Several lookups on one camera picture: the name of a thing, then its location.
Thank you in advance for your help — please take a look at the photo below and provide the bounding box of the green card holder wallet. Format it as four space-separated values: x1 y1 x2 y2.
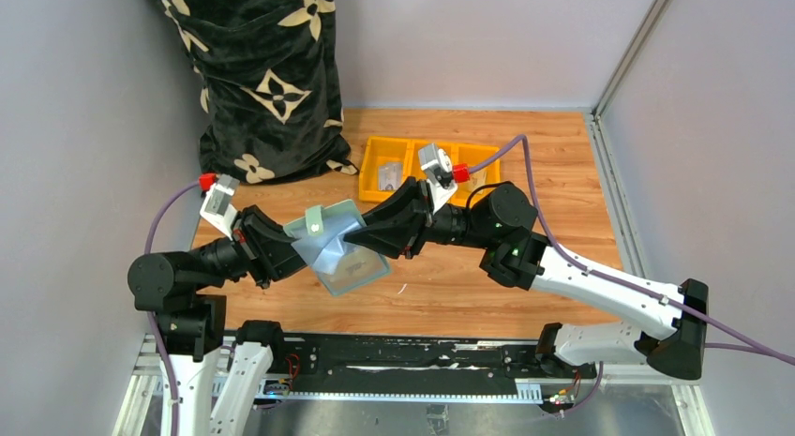
283 200 392 296

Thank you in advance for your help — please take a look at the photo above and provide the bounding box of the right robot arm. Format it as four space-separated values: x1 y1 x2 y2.
345 178 709 381

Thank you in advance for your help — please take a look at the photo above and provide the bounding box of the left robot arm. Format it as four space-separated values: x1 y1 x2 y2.
127 205 306 435

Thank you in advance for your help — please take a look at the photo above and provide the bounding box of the grey card in bin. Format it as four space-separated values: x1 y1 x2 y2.
377 161 403 191

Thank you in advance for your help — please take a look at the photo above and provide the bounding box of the tan card in holder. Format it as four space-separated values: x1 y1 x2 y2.
327 248 389 295

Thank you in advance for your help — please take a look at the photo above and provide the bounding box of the middle yellow bin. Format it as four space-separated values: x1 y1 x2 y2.
411 140 431 181

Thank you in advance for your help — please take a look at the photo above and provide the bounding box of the right yellow bin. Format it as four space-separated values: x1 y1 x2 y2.
449 143 502 206

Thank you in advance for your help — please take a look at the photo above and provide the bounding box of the black floral blanket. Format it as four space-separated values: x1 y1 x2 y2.
149 0 358 186

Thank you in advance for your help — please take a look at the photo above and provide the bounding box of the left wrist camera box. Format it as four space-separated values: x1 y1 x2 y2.
200 173 240 239

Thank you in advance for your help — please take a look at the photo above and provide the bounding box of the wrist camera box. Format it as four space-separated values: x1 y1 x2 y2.
200 173 240 239
418 143 458 213

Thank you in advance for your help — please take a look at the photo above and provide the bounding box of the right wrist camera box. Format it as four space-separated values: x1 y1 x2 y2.
418 143 458 213

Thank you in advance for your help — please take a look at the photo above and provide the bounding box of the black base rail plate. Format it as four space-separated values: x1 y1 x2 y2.
266 333 596 398

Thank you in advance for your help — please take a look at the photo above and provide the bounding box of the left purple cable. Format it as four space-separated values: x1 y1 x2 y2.
143 173 218 436

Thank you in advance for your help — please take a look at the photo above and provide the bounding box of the aluminium frame rail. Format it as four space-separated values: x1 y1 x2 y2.
112 333 714 435

